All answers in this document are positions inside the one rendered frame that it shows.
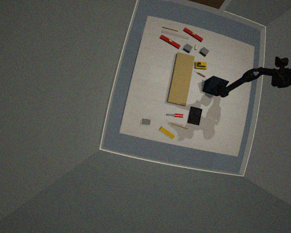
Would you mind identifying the yellow flat bar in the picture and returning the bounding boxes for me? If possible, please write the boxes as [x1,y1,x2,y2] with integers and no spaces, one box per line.
[160,127,175,139]

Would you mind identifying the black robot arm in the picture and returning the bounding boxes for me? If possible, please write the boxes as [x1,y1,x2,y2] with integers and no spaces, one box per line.
[216,67,291,97]

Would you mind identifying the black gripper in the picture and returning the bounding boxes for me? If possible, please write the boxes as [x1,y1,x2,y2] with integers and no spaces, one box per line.
[271,57,289,87]

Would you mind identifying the red flat bar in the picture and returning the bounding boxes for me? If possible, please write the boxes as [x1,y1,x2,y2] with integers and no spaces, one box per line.
[160,35,181,49]
[183,28,203,42]

